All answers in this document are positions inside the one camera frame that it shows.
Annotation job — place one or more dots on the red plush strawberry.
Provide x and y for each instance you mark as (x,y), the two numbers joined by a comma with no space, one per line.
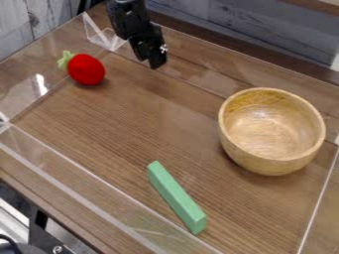
(83,67)

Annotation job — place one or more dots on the clear acrylic corner bracket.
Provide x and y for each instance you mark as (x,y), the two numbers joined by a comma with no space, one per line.
(103,38)

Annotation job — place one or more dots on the green rectangular block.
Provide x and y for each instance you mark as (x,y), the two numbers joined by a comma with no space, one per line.
(186,208)

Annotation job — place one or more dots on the black metal table frame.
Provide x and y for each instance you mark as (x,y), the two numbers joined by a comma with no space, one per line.
(42,238)

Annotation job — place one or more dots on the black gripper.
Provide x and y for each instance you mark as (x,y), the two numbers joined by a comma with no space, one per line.
(131,23)

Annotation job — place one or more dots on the clear acrylic front wall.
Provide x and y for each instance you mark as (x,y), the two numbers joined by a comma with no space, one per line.
(103,215)

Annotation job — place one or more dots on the wooden bowl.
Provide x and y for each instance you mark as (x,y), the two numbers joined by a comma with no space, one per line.
(272,130)

